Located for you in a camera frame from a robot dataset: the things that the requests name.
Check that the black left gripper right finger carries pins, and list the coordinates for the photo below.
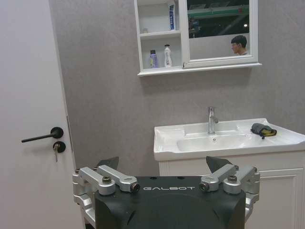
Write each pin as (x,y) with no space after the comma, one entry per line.
(234,175)

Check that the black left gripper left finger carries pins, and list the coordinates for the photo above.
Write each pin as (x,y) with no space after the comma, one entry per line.
(95,177)

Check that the white ceramic washbasin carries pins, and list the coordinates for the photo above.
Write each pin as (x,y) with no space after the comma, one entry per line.
(214,140)

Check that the white vanity cabinet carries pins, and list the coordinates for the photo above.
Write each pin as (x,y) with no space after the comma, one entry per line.
(274,186)

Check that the grey yellow towel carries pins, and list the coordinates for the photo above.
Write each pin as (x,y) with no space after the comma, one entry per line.
(262,130)

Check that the cabinet mirror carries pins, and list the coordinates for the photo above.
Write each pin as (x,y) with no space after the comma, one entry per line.
(218,28)

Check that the silver key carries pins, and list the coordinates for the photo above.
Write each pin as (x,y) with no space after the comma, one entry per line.
(55,153)

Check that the black door lock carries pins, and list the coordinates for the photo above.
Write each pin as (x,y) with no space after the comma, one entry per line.
(59,146)

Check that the chrome faucet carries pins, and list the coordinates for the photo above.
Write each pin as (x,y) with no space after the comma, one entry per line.
(211,120)

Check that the white door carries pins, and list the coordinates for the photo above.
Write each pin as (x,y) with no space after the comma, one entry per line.
(31,114)

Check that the purple bottle black cap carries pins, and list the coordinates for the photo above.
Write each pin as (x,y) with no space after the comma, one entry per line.
(153,59)

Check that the white bottle black cap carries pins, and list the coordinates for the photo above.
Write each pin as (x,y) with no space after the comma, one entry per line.
(168,56)

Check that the white blue tube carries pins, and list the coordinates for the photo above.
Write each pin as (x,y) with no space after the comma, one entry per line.
(172,15)

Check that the white wall cabinet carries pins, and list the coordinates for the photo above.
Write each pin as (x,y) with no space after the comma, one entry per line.
(162,35)

